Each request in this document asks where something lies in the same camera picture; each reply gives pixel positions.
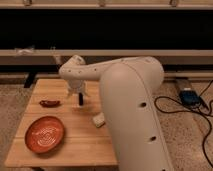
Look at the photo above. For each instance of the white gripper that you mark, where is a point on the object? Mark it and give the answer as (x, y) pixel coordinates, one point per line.
(77, 87)

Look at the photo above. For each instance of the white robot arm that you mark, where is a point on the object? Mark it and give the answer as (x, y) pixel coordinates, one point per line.
(126, 87)

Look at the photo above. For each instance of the white eraser block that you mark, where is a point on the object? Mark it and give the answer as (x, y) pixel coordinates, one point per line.
(99, 120)

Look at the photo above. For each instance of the orange round plate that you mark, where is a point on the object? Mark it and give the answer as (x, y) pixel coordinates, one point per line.
(44, 134)

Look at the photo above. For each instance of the white crumpled object on shelf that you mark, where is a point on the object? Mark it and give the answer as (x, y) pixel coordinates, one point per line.
(24, 51)

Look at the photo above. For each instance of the blue electronic box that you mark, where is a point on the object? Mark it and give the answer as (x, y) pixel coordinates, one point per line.
(189, 97)

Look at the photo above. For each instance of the wooden shelf rail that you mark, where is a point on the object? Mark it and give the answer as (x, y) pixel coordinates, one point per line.
(9, 57)

